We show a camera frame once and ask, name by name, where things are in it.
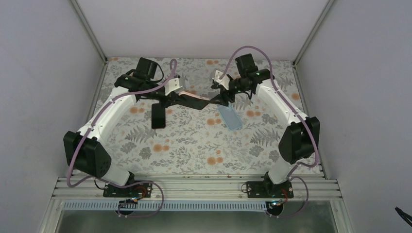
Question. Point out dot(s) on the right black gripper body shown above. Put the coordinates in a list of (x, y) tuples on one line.
[(225, 93)]

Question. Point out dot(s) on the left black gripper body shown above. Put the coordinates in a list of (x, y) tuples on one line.
[(163, 103)]

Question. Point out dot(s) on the pink phone case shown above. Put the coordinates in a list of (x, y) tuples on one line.
[(189, 94)]

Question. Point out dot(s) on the magenta smartphone black screen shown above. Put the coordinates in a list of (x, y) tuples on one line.
[(158, 116)]

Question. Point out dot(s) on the light blue phone case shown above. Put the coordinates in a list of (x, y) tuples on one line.
[(230, 117)]

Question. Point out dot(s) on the teal smartphone black screen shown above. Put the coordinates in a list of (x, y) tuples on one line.
[(199, 104)]

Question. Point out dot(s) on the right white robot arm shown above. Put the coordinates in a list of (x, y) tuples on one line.
[(298, 145)]

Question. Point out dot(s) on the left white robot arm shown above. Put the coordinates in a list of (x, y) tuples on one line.
[(85, 148)]

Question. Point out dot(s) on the floral patterned table mat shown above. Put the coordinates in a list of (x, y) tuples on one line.
[(197, 142)]

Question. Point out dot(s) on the black object bottom right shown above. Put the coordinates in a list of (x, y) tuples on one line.
[(406, 217)]

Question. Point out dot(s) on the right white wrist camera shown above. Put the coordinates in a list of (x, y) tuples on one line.
[(221, 80)]

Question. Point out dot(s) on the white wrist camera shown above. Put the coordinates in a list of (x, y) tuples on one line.
[(176, 85), (221, 80)]

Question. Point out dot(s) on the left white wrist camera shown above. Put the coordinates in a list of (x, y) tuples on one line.
[(176, 85)]

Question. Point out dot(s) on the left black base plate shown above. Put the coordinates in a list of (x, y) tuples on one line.
[(137, 191)]

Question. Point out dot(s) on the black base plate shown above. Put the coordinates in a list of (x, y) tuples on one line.
[(268, 190), (137, 191)]

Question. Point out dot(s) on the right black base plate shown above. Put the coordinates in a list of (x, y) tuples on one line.
[(268, 190)]

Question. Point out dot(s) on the grey slotted cable duct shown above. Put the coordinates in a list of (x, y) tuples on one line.
[(146, 205)]

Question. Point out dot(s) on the aluminium rail frame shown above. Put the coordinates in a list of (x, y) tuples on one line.
[(204, 187)]

